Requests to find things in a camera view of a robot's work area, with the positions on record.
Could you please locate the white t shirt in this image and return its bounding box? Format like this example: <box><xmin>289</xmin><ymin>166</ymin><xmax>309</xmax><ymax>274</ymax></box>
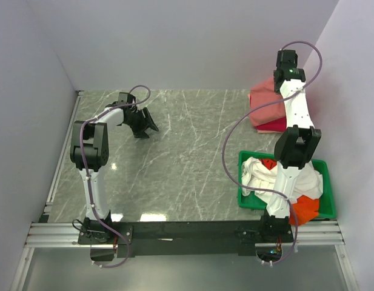
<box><xmin>241</xmin><ymin>157</ymin><xmax>323</xmax><ymax>204</ymax></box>

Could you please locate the salmon pink t shirt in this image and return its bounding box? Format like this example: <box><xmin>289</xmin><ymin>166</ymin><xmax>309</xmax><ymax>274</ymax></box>
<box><xmin>249</xmin><ymin>77</ymin><xmax>286</xmax><ymax>128</ymax></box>

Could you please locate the green plastic bin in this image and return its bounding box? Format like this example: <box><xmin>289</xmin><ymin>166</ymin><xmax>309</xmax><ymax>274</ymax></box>
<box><xmin>238</xmin><ymin>151</ymin><xmax>336</xmax><ymax>219</ymax></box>

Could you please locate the folded magenta t shirt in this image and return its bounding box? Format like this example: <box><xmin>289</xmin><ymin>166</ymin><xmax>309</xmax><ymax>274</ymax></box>
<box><xmin>256</xmin><ymin>117</ymin><xmax>287</xmax><ymax>132</ymax></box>

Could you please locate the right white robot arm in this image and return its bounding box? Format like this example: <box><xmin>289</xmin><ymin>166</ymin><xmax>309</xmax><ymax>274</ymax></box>
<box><xmin>259</xmin><ymin>49</ymin><xmax>321</xmax><ymax>242</ymax></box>

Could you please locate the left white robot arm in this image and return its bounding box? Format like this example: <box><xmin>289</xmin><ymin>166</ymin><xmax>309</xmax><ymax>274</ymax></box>
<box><xmin>70</xmin><ymin>91</ymin><xmax>159</xmax><ymax>244</ymax></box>

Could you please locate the aluminium rail frame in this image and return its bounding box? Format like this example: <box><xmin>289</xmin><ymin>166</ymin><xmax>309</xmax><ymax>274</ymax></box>
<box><xmin>13</xmin><ymin>89</ymin><xmax>358</xmax><ymax>290</ymax></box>

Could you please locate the orange t shirt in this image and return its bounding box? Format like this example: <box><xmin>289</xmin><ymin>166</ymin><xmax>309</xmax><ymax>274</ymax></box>
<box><xmin>259</xmin><ymin>157</ymin><xmax>321</xmax><ymax>227</ymax></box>

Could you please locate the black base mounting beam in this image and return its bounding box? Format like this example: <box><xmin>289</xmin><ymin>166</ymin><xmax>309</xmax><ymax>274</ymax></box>
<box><xmin>78</xmin><ymin>221</ymin><xmax>294</xmax><ymax>261</ymax></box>

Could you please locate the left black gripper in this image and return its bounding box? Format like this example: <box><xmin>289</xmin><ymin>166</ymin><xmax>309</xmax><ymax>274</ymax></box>
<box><xmin>125</xmin><ymin>108</ymin><xmax>159</xmax><ymax>139</ymax></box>

